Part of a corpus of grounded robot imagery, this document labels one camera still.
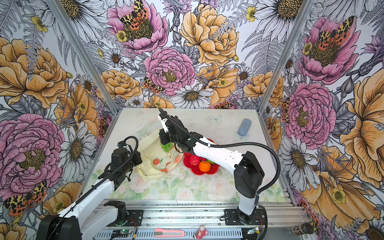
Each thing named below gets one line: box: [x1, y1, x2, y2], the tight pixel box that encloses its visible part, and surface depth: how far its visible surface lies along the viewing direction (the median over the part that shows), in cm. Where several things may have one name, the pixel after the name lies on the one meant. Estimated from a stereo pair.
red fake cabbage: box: [189, 154, 201, 166], surface depth 91 cm
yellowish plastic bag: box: [136, 129, 184, 179], surface depth 92 cm
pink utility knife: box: [153, 228, 186, 238], surface depth 71 cm
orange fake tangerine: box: [199, 161, 211, 172], surface depth 89 cm
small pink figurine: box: [192, 225, 209, 240], surface depth 70 cm
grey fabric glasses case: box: [237, 118, 252, 136], surface depth 111 cm
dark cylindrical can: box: [291, 222, 314, 235], surface depth 66 cm
